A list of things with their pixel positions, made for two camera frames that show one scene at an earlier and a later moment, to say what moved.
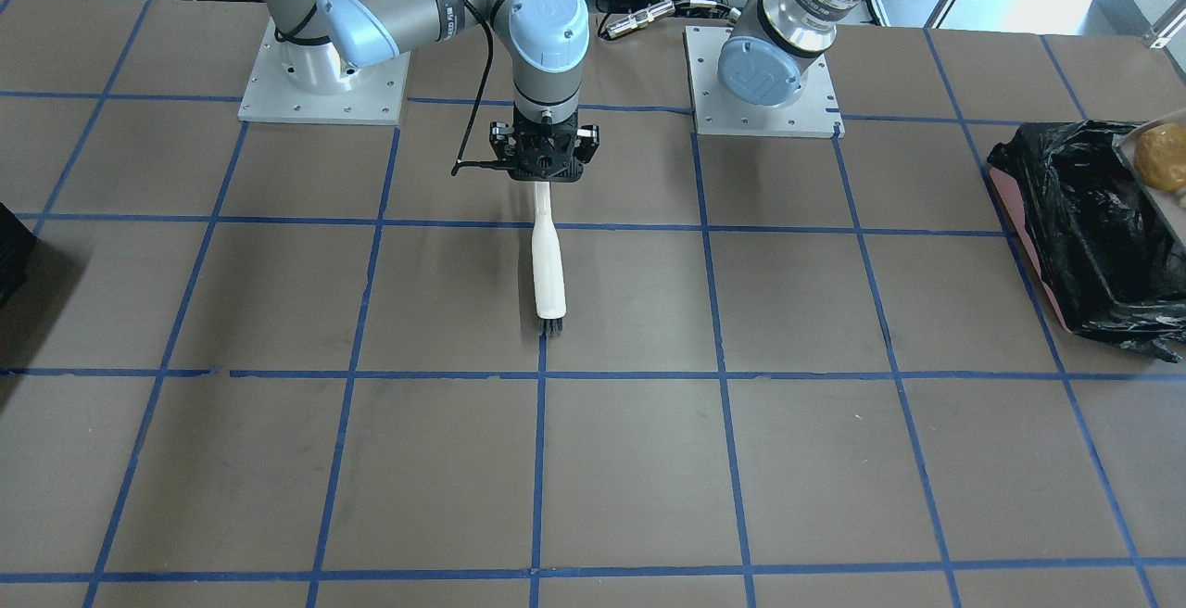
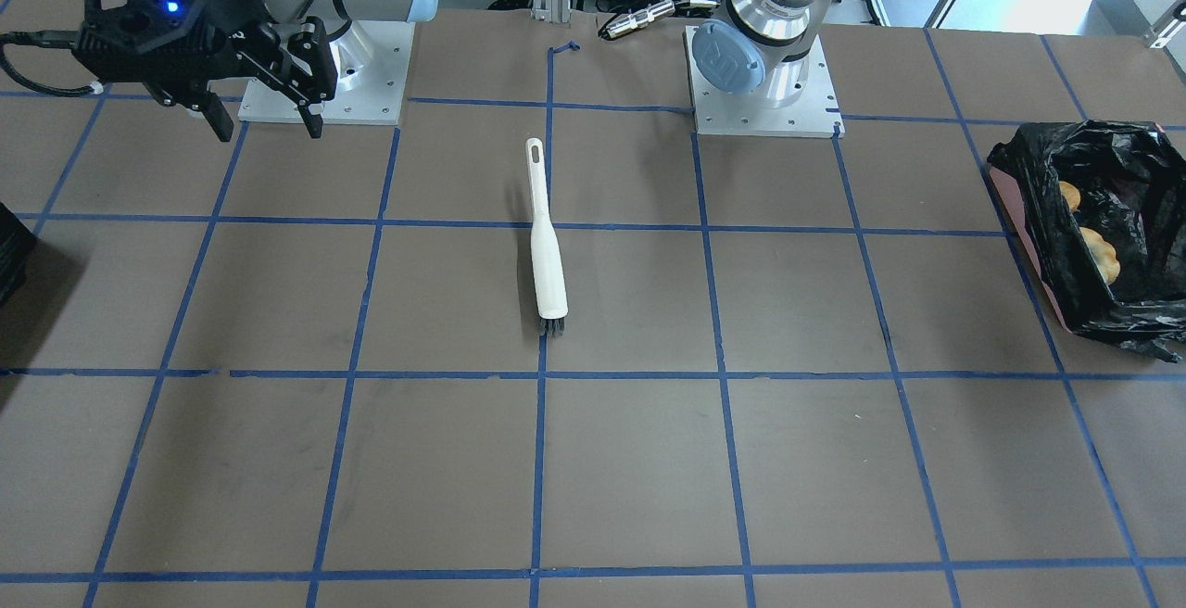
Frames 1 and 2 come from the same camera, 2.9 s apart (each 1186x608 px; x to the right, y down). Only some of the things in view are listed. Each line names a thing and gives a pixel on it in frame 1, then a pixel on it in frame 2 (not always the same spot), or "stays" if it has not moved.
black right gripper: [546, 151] -> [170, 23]
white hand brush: [548, 269] stays
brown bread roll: [1160, 156] -> [1103, 254]
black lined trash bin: [1111, 264] stays
